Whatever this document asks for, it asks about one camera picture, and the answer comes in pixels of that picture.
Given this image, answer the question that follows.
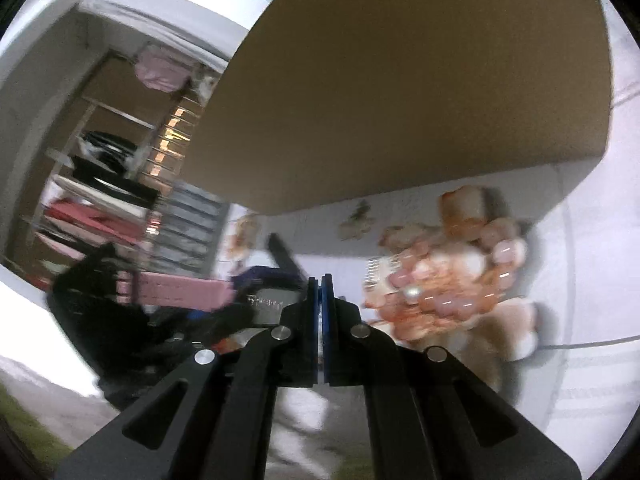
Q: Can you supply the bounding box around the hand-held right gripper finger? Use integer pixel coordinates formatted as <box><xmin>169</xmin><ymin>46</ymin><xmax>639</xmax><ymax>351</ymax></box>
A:
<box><xmin>55</xmin><ymin>277</ymin><xmax>322</xmax><ymax>480</ymax></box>
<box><xmin>321</xmin><ymin>274</ymin><xmax>583</xmax><ymax>480</ymax></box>

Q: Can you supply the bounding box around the black smartwatch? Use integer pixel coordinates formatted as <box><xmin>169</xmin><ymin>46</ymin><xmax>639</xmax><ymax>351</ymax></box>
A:
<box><xmin>245</xmin><ymin>232</ymin><xmax>313</xmax><ymax>328</ymax></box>

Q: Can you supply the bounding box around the pink bead bracelet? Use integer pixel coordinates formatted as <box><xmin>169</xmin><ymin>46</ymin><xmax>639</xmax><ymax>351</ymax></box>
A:
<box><xmin>362</xmin><ymin>237</ymin><xmax>531</xmax><ymax>328</ymax></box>

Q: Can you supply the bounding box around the brown cardboard box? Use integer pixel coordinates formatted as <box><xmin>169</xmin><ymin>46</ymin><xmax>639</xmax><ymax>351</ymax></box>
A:
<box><xmin>182</xmin><ymin>0</ymin><xmax>615</xmax><ymax>216</ymax></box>

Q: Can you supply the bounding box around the open clothes shelf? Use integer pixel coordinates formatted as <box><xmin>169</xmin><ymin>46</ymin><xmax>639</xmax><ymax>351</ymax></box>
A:
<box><xmin>10</xmin><ymin>50</ymin><xmax>166</xmax><ymax>291</ymax></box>

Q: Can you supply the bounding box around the pink clothing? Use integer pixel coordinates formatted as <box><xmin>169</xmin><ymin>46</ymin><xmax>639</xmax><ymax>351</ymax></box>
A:
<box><xmin>135</xmin><ymin>42</ymin><xmax>193</xmax><ymax>92</ymax></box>

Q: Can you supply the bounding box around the floral tablecloth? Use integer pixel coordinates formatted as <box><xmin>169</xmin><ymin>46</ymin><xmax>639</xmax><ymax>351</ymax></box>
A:
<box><xmin>215</xmin><ymin>160</ymin><xmax>640</xmax><ymax>461</ymax></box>

